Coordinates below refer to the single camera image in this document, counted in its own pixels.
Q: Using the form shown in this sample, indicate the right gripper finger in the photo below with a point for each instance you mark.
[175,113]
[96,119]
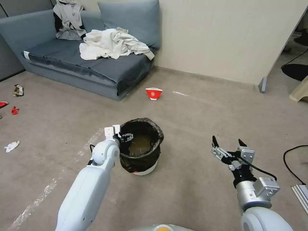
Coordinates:
[242,143]
[220,152]

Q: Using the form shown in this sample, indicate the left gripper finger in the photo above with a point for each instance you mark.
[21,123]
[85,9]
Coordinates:
[129,136]
[125,141]

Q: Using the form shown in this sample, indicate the black bin liner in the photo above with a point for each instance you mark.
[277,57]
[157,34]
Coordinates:
[139,158]

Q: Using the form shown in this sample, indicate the white trash can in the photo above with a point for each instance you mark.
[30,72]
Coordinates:
[146,171]

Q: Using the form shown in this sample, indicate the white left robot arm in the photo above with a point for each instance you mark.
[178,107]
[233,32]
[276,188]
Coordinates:
[84,187]

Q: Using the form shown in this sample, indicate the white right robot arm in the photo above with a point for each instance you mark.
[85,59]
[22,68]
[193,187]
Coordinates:
[250,192]

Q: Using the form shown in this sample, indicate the red paper cup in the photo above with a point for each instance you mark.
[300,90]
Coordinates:
[154,93]

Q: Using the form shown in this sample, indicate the aluminium profile bar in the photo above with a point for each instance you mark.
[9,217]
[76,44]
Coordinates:
[300,195]

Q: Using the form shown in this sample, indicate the grey partition foot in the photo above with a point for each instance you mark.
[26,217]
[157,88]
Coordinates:
[263,84]

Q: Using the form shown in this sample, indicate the black chair base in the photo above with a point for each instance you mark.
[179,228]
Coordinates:
[294,71]

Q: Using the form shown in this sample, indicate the white robot front shell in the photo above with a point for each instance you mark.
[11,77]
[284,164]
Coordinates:
[163,227]

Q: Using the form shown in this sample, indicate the white crumpled cloth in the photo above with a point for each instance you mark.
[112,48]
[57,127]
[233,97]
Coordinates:
[113,43]

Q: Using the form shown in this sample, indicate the blue-grey sofa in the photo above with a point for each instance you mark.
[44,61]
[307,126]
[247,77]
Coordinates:
[60,60]

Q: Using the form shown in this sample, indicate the white crumpled tissue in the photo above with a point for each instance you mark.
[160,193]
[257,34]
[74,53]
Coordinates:
[11,146]

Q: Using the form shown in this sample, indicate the small red crumpled scrap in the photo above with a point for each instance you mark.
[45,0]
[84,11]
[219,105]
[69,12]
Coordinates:
[15,110]

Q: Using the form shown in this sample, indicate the crumpled brown snack wrapper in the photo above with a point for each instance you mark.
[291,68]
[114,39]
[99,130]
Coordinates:
[18,90]

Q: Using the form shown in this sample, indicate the blue-grey sofa cushion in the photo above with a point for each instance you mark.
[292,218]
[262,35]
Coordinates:
[134,21]

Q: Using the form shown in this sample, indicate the flat red wrapper piece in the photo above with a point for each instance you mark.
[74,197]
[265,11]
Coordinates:
[3,104]

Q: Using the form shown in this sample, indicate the grey crumpled garment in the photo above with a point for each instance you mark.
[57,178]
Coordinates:
[69,21]

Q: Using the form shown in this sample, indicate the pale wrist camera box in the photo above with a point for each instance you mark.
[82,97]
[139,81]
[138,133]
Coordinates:
[246,155]

